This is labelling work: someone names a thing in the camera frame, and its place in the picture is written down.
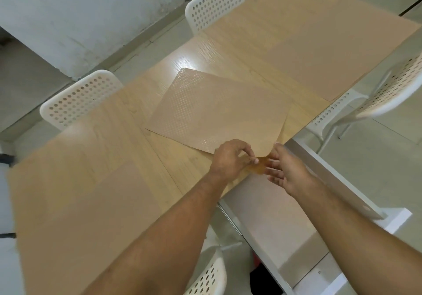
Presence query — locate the person's right hand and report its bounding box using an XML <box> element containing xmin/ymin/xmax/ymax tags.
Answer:
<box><xmin>265</xmin><ymin>143</ymin><xmax>323</xmax><ymax>200</ymax></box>

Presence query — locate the person's left hand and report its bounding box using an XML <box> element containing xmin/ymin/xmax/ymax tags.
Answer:
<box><xmin>210</xmin><ymin>139</ymin><xmax>258</xmax><ymax>182</ymax></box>

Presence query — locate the black and red bag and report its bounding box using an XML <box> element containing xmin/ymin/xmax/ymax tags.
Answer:
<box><xmin>249</xmin><ymin>253</ymin><xmax>281</xmax><ymax>295</ymax></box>

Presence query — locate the person's left forearm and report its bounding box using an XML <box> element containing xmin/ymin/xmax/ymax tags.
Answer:
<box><xmin>81</xmin><ymin>169</ymin><xmax>232</xmax><ymax>295</ymax></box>

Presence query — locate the brown dotted paper sheet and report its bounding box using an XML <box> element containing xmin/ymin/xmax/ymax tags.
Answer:
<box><xmin>145</xmin><ymin>68</ymin><xmax>295</xmax><ymax>176</ymax></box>

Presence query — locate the white perforated plastic chair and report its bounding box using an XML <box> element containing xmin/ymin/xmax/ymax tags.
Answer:
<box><xmin>185</xmin><ymin>0</ymin><xmax>246</xmax><ymax>35</ymax></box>
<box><xmin>40</xmin><ymin>70</ymin><xmax>125</xmax><ymax>132</ymax></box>
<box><xmin>305</xmin><ymin>52</ymin><xmax>422</xmax><ymax>155</ymax></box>
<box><xmin>185</xmin><ymin>245</ymin><xmax>228</xmax><ymax>295</ymax></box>

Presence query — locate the white table frame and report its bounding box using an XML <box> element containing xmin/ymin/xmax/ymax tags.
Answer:
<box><xmin>216</xmin><ymin>137</ymin><xmax>413</xmax><ymax>295</ymax></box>

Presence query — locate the person's right forearm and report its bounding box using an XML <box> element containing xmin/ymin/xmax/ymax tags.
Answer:
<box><xmin>295</xmin><ymin>179</ymin><xmax>422</xmax><ymax>295</ymax></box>

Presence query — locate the large plain brown paper sheet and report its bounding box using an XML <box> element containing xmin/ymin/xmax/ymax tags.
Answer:
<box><xmin>7</xmin><ymin>88</ymin><xmax>211</xmax><ymax>295</ymax></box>

